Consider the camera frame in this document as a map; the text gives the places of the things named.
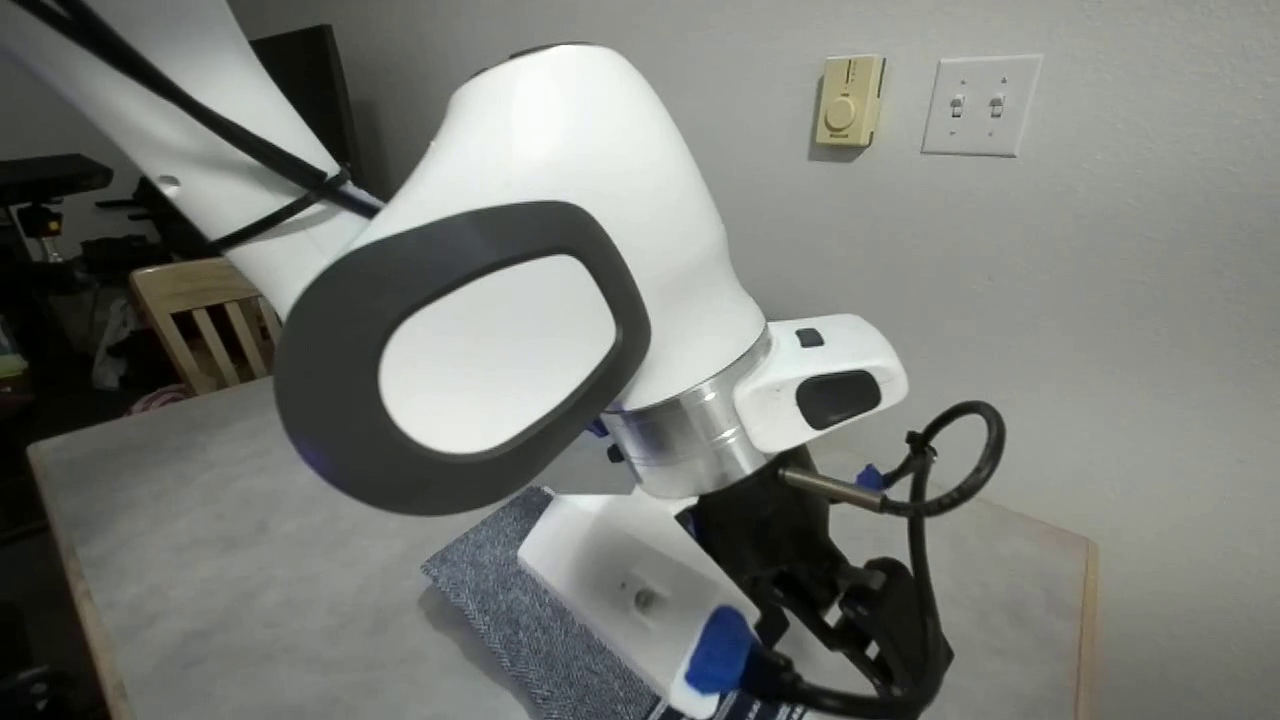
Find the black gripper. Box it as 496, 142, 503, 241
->
682, 453, 961, 720

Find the black upright panel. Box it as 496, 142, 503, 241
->
250, 20, 391, 203

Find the blue grey striped towel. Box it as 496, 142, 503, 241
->
419, 483, 805, 720

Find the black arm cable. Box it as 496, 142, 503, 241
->
7, 0, 391, 258

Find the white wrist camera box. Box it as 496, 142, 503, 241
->
511, 490, 770, 720

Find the black padded armrest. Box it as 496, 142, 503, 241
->
0, 153, 115, 208

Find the black camera cable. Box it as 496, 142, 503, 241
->
746, 396, 1014, 720

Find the white double light switch plate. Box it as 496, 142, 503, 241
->
926, 51, 1050, 160

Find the wooden slat-back chair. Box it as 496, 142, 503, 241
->
127, 253, 288, 396

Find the beige wall thermostat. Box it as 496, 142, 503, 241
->
814, 51, 888, 153

